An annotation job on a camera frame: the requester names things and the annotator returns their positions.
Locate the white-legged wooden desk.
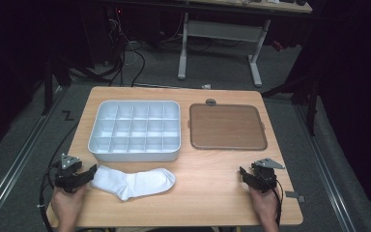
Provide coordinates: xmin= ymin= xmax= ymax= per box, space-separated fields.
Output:
xmin=177 ymin=0 xmax=313 ymax=88

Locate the metal floor rail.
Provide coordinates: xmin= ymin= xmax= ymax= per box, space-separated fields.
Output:
xmin=293 ymin=103 xmax=357 ymax=232
xmin=0 ymin=86 xmax=68 ymax=232

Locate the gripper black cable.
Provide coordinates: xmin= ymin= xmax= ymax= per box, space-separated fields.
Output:
xmin=271 ymin=178 xmax=285 ymax=227
xmin=38 ymin=159 xmax=63 ymax=232

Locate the white sock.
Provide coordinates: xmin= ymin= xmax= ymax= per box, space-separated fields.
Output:
xmin=90 ymin=164 xmax=177 ymax=202

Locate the brown flat lid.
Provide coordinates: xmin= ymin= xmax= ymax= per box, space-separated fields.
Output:
xmin=188 ymin=102 xmax=269 ymax=152

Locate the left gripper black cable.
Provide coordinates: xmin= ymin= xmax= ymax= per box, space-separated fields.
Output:
xmin=38 ymin=159 xmax=63 ymax=232

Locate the person's right hand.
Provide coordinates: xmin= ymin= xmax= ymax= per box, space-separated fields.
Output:
xmin=249 ymin=187 xmax=282 ymax=225

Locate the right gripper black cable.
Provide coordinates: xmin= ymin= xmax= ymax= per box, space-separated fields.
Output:
xmin=271 ymin=178 xmax=285 ymax=227

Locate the grey tape strip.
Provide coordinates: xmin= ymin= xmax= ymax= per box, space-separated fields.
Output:
xmin=284 ymin=190 xmax=306 ymax=204

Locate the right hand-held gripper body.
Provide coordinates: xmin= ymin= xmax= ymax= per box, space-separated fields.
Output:
xmin=250 ymin=158 xmax=286 ymax=194

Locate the black metal stand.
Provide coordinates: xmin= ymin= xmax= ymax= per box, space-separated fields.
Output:
xmin=41 ymin=52 xmax=73 ymax=117
xmin=260 ymin=72 xmax=324 ymax=137

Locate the small red object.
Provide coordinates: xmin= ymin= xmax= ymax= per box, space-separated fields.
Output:
xmin=271 ymin=40 xmax=285 ymax=53

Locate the white divided storage box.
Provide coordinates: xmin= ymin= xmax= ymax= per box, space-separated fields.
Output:
xmin=87 ymin=100 xmax=182 ymax=162

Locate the black floor cable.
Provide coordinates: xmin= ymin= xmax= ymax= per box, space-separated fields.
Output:
xmin=48 ymin=123 xmax=80 ymax=169

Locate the tangle of background cables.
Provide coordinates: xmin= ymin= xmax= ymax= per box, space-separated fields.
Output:
xmin=69 ymin=8 xmax=147 ymax=88

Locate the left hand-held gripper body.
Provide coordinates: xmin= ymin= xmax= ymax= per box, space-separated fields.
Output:
xmin=55 ymin=153 xmax=88 ymax=193

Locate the person's left hand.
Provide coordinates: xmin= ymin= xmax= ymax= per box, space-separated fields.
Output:
xmin=51 ymin=185 xmax=88 ymax=227

